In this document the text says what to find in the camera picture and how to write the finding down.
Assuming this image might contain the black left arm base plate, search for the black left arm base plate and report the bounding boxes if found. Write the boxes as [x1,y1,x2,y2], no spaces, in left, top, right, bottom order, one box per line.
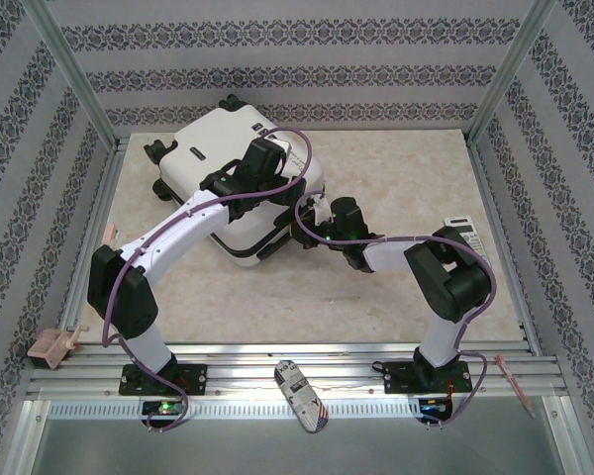
[118,363,208,397]

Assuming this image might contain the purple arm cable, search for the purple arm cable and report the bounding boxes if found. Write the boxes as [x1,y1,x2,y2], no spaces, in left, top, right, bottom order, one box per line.
[101,127,314,436]
[294,193,497,431]

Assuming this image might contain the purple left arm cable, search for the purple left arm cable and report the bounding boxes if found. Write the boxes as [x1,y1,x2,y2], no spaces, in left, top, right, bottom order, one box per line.
[101,127,314,436]

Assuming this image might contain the red pen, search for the red pen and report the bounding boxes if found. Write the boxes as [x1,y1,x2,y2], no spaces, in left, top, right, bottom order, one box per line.
[494,353,536,418]

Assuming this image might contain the white calculator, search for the white calculator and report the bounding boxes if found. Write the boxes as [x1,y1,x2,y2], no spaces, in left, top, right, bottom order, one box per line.
[443,216,492,271]

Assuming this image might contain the aluminium side rail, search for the aluminium side rail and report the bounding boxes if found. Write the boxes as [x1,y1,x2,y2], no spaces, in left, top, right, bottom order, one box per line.
[49,137,130,357]
[464,138,545,355]

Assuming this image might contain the controller board with led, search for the controller board with led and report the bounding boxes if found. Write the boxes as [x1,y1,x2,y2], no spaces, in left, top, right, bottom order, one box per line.
[418,395,455,423]
[141,399,187,423]

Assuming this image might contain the pink pencil sharpener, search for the pink pencil sharpener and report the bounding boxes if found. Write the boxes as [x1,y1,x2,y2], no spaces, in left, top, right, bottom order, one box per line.
[27,324,91,371]

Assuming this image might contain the right controller board with LED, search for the right controller board with LED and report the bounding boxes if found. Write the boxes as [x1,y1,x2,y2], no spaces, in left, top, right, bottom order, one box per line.
[418,395,455,423]

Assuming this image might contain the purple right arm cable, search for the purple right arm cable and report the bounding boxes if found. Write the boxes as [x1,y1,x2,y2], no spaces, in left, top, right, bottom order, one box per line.
[294,193,497,431]

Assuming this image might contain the left controller board with LED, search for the left controller board with LED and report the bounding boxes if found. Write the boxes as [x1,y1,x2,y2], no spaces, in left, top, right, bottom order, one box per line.
[141,399,187,423]

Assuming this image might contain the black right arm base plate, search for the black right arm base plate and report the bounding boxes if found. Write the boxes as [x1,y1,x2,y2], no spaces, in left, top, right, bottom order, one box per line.
[381,358,472,396]

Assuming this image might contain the newspaper print pencil case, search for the newspaper print pencil case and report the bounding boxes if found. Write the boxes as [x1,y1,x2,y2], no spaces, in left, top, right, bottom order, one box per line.
[273,360,331,434]

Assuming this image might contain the white hard-shell suitcase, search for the white hard-shell suitcase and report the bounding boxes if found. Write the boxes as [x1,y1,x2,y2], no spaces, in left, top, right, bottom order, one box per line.
[143,94,328,268]

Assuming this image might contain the aluminium front rail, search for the aluminium front rail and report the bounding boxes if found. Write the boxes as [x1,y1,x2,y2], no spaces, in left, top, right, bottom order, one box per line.
[29,340,568,397]

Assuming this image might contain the slotted metal strip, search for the slotted metal strip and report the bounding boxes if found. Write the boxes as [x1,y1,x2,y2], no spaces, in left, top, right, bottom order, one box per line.
[47,399,422,422]

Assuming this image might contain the grey metal panel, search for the grey metal panel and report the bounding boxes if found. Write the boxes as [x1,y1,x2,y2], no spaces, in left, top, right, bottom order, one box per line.
[9,400,590,475]

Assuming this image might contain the aluminium frame post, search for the aluminium frame post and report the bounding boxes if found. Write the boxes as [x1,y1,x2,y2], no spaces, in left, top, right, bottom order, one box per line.
[24,0,123,152]
[465,0,560,147]

